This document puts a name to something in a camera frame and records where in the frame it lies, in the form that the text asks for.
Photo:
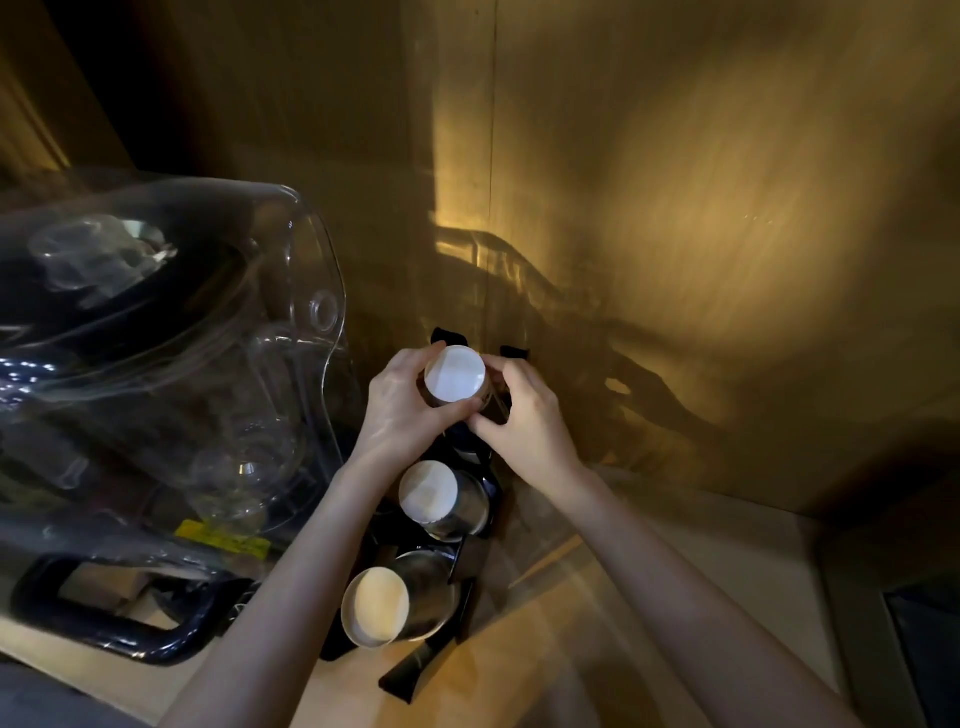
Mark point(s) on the person's right forearm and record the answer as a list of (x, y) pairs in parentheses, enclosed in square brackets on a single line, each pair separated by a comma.
[(690, 622)]

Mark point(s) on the person's right thumb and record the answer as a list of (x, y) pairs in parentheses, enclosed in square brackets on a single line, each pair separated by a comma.
[(486, 427)]

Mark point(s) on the black spice jar rack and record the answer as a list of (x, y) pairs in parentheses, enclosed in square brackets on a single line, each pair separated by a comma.
[(420, 671)]

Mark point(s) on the person's left thumb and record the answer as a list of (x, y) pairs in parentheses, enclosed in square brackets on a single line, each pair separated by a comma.
[(459, 416)]

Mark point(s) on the white-lidded spice jar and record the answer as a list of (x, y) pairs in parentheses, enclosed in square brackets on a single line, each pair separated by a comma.
[(439, 499), (456, 373), (394, 604)]

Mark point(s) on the person's left hand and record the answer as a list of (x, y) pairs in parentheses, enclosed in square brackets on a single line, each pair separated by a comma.
[(394, 420)]

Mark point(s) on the person's right hand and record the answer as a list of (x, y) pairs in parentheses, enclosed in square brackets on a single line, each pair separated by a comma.
[(532, 442)]

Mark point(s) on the person's left forearm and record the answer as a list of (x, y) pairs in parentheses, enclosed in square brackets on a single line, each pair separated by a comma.
[(292, 607)]

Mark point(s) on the clear plastic appliance container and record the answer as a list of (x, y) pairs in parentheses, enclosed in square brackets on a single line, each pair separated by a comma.
[(165, 360)]

